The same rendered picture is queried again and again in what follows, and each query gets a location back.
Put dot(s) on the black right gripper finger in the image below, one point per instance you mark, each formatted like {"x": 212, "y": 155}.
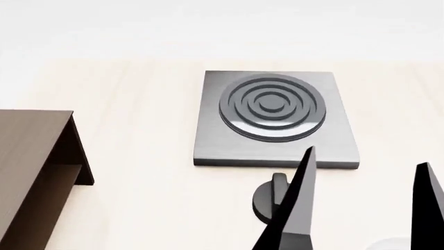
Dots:
{"x": 298, "y": 203}
{"x": 430, "y": 208}

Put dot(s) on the brown wooden cabinet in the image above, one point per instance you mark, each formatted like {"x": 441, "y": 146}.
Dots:
{"x": 31, "y": 145}

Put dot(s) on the dark round stove knob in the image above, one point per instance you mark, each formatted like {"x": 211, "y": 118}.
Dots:
{"x": 267, "y": 200}

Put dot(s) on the dark round ringed burner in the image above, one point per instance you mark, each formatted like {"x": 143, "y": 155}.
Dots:
{"x": 274, "y": 109}

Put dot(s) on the grey square stove plate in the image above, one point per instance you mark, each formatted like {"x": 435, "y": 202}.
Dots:
{"x": 215, "y": 145}

